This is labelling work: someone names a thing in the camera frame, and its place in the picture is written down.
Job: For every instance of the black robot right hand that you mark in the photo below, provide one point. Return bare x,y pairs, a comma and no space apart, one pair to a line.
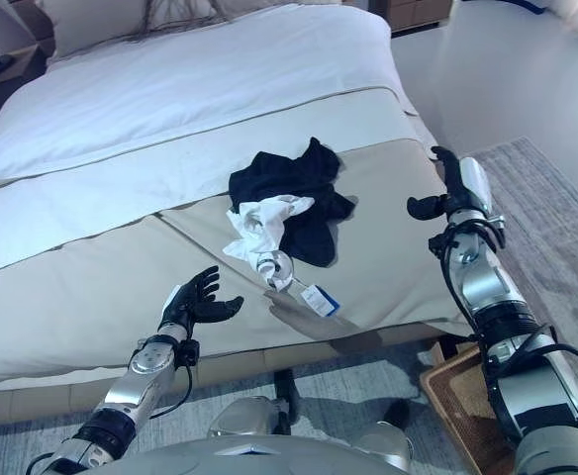
469,188

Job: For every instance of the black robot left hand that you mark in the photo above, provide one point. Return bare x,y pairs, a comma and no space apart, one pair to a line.
190,307

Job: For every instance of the white garment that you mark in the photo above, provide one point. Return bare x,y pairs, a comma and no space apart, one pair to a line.
264,227

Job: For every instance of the white blue clothing tag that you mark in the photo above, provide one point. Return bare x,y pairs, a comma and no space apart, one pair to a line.
321,299

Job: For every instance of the black garment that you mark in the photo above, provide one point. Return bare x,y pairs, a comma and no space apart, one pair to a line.
309,188

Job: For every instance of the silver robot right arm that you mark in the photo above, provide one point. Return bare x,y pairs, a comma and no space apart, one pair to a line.
487,287

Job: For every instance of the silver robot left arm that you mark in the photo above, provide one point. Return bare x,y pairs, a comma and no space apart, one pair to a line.
135,386

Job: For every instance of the brown wicker basket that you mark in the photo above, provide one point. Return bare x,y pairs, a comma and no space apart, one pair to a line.
457,396

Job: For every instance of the bed with white duvet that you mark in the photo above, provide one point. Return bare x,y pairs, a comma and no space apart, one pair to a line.
170,99

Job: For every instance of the grey striped rug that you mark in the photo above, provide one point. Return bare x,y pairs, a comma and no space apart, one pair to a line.
556,208

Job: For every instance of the grey robot torso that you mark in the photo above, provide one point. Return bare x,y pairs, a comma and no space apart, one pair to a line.
269,460

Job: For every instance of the brown nightstand with drawers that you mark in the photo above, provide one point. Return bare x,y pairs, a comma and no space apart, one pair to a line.
417,12

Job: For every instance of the robot right leg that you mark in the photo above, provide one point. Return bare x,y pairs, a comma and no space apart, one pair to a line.
385,435

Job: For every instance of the dark bedside table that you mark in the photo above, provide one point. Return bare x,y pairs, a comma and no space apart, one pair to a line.
22,69

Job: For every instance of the grey patterned cushion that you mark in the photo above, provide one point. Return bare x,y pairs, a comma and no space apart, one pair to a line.
180,12

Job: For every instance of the plain beige pillow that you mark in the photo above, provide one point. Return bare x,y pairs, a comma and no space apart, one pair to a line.
96,25

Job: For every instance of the tan bed frame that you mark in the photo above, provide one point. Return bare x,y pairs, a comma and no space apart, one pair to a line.
121,391

